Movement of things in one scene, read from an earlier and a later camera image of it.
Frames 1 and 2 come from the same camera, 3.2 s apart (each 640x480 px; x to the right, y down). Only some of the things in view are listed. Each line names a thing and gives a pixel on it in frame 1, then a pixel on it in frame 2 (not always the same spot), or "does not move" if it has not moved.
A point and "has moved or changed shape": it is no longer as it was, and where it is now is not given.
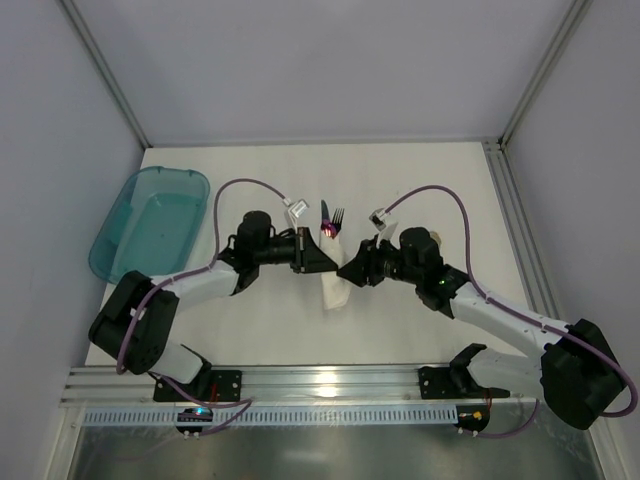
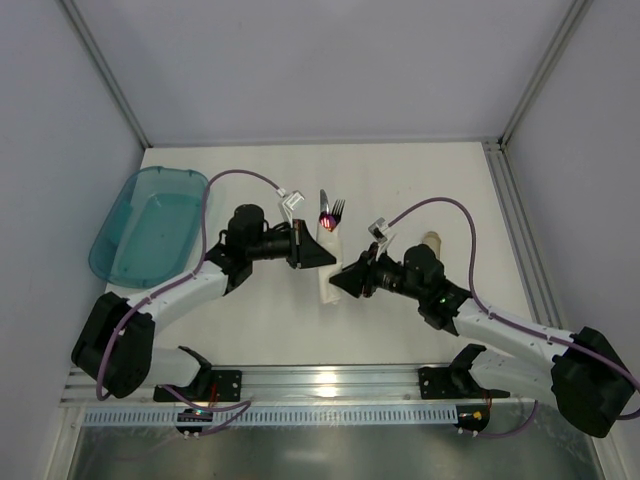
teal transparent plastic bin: (152, 224) does not move
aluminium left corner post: (91, 42) does not move
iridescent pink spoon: (329, 229) has moved or changed shape
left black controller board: (195, 414) does not move
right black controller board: (472, 417) does not move
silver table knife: (324, 211) has moved or changed shape
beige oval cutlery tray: (437, 237) does not move
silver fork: (337, 219) has moved or changed shape
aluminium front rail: (343, 386) does not move
